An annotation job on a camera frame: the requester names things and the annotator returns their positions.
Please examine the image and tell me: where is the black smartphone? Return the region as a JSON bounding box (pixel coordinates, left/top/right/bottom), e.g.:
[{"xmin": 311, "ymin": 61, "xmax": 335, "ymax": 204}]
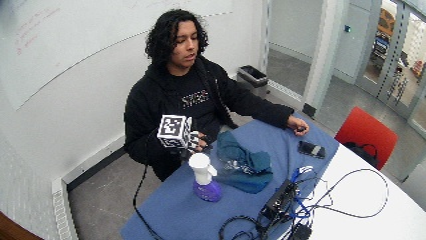
[{"xmin": 297, "ymin": 140, "xmax": 327, "ymax": 160}]

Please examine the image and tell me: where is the white marker cube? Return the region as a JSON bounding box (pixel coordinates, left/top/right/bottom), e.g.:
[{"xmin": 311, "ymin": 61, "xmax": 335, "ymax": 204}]
[{"xmin": 156, "ymin": 114, "xmax": 194, "ymax": 150}]

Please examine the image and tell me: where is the purple spray bottle white top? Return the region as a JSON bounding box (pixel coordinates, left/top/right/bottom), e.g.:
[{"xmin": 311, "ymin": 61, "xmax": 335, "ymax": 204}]
[{"xmin": 187, "ymin": 152, "xmax": 223, "ymax": 203}]

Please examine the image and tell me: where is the teal cloth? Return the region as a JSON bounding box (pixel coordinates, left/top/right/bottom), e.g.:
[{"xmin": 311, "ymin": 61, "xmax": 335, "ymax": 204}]
[{"xmin": 214, "ymin": 130, "xmax": 275, "ymax": 195}]

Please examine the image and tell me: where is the red chair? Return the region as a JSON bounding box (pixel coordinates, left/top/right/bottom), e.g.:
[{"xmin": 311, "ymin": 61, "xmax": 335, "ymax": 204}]
[{"xmin": 334, "ymin": 106, "xmax": 399, "ymax": 171}]

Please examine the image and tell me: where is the black bag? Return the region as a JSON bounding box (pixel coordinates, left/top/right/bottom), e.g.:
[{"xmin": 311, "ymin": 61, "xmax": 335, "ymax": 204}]
[{"xmin": 342, "ymin": 141, "xmax": 381, "ymax": 168}]

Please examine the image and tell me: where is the person in black hoodie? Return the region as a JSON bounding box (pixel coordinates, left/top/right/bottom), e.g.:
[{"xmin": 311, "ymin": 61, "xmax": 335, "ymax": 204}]
[{"xmin": 122, "ymin": 8, "xmax": 311, "ymax": 183}]

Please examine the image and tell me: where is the grey trash bin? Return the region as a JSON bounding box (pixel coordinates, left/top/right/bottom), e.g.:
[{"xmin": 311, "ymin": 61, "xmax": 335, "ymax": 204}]
[{"xmin": 234, "ymin": 64, "xmax": 270, "ymax": 100}]

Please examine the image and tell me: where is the blue tablecloth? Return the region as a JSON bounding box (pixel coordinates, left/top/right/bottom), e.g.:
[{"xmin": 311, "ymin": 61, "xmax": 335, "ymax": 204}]
[{"xmin": 118, "ymin": 112, "xmax": 341, "ymax": 240}]

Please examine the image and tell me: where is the black electronics box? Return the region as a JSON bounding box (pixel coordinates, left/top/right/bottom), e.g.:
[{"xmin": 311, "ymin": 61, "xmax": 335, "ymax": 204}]
[{"xmin": 258, "ymin": 179, "xmax": 299, "ymax": 224}]

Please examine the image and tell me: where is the black power adapter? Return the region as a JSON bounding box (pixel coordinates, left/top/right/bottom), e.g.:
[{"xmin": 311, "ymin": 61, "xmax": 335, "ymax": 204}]
[{"xmin": 290, "ymin": 223, "xmax": 314, "ymax": 240}]

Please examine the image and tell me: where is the white baseboard vent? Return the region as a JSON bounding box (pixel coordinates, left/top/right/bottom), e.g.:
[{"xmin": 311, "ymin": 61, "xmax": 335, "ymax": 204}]
[{"xmin": 49, "ymin": 177, "xmax": 80, "ymax": 240}]

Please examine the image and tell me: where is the whiteboard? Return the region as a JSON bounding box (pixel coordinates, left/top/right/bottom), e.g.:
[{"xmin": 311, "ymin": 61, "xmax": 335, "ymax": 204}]
[{"xmin": 0, "ymin": 0, "xmax": 237, "ymax": 112}]

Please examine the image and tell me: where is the brown wooden furniture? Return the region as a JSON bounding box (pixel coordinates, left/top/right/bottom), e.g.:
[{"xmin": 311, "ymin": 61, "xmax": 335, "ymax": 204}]
[{"xmin": 0, "ymin": 210, "xmax": 45, "ymax": 240}]

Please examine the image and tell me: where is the short black coiled cable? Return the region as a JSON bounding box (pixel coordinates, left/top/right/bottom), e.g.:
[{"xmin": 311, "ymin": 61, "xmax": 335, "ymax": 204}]
[{"xmin": 217, "ymin": 214, "xmax": 267, "ymax": 240}]

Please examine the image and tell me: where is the blue cable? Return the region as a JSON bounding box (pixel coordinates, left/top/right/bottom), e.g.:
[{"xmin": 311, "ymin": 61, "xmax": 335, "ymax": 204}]
[{"xmin": 289, "ymin": 166, "xmax": 314, "ymax": 219}]

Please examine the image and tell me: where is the black glove cable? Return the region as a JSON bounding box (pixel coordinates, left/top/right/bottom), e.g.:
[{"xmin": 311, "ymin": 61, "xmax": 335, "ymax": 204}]
[{"xmin": 132, "ymin": 144, "xmax": 166, "ymax": 240}]

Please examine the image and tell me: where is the long black looped cable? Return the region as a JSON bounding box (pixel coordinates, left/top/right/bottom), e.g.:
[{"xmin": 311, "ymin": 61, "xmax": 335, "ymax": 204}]
[{"xmin": 305, "ymin": 168, "xmax": 391, "ymax": 220}]

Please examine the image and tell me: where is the glass door with grey frame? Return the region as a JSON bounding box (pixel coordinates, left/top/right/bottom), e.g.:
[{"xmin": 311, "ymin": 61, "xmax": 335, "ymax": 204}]
[{"xmin": 354, "ymin": 0, "xmax": 426, "ymax": 134}]

